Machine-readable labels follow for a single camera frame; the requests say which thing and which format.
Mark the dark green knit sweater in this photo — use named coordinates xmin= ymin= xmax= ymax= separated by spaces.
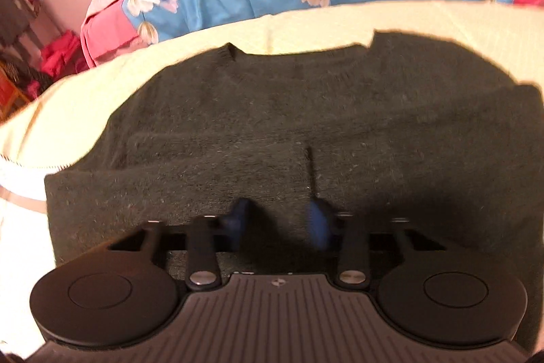
xmin=45 ymin=33 xmax=543 ymax=349

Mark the cluttered rack with red clothes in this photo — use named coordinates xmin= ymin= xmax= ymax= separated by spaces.
xmin=1 ymin=0 xmax=88 ymax=99

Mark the yellow patterned bed sheet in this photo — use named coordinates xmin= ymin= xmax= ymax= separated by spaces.
xmin=1 ymin=0 xmax=543 ymax=356

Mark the pink red blanket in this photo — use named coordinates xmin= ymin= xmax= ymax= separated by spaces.
xmin=80 ymin=0 xmax=148 ymax=68

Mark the wooden chair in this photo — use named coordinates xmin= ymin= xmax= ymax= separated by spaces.
xmin=0 ymin=64 xmax=30 ymax=121

